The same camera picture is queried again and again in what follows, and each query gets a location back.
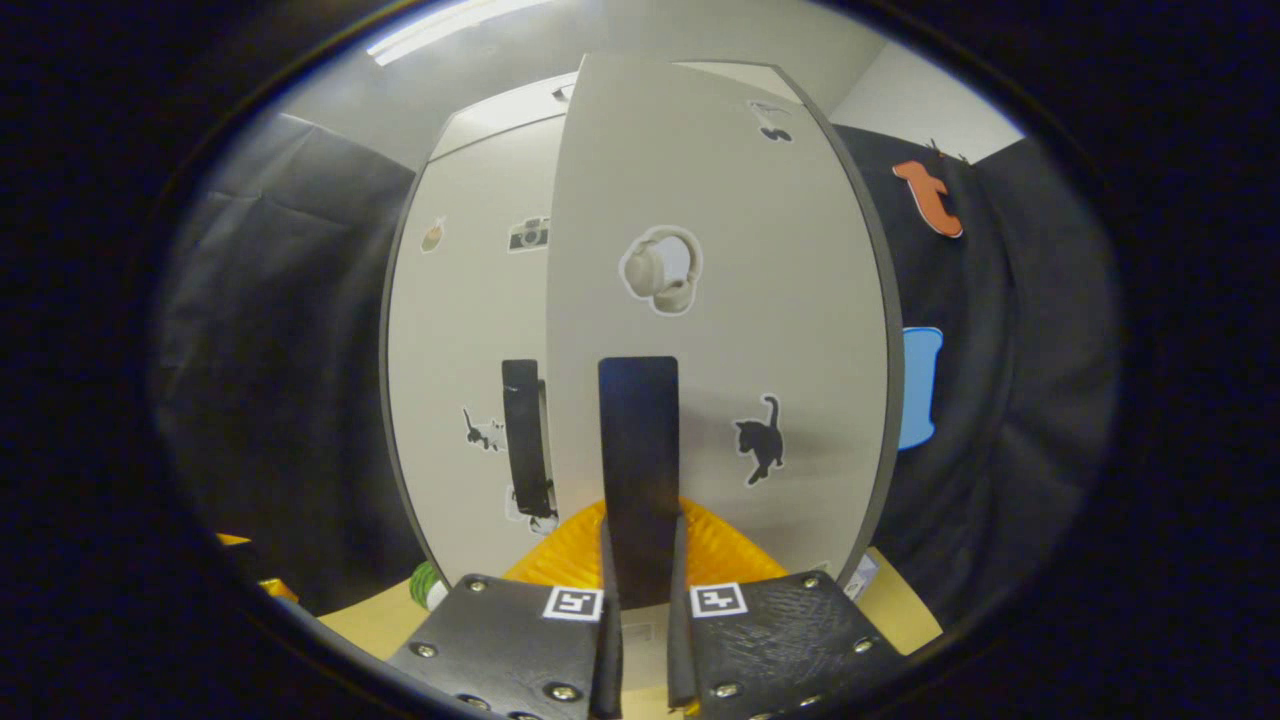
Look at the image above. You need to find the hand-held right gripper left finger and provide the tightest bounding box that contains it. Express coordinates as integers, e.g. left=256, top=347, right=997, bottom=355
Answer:
left=385, top=498, right=624, bottom=720

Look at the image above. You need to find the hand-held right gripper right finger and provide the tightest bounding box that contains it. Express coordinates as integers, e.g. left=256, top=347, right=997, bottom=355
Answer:
left=667, top=498, right=906, bottom=720

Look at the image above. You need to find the black door handle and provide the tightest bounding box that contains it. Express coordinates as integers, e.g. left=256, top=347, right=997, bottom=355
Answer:
left=598, top=356, right=683, bottom=611
left=501, top=359, right=556, bottom=519

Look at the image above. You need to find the beige double-door shoe cabinet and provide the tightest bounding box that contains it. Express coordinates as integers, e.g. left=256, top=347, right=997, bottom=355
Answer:
left=380, top=52, right=906, bottom=691

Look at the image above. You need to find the beige cabinet door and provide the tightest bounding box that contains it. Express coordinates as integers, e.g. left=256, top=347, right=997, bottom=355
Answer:
left=385, top=115, right=566, bottom=586
left=545, top=52, right=906, bottom=691

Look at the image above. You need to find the green striped plush toy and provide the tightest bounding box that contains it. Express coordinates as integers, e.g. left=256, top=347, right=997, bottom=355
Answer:
left=410, top=560, right=451, bottom=611

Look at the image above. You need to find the black backdrop cloth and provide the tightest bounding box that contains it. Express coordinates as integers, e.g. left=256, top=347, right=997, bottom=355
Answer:
left=150, top=110, right=1121, bottom=621

